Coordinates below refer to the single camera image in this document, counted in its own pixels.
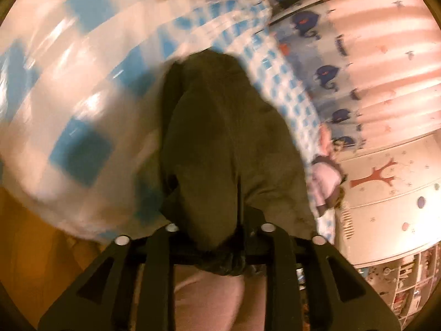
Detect white cabinet with tree print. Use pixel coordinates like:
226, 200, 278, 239
330, 134, 441, 268

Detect blue checked bed sheet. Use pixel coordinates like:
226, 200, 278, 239
0, 0, 337, 246

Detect pink cloth item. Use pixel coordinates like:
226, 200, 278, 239
175, 268, 270, 331

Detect open shelf unit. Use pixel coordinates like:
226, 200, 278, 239
357, 241, 441, 322

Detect pink soft toy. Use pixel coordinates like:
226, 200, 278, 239
309, 124, 348, 218

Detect dark jacket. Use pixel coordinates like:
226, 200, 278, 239
159, 50, 320, 277

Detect whale print curtain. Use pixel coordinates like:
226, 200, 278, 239
265, 0, 441, 153

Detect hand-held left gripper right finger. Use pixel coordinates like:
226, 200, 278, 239
240, 208, 402, 331

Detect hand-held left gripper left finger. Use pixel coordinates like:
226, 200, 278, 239
37, 223, 198, 331

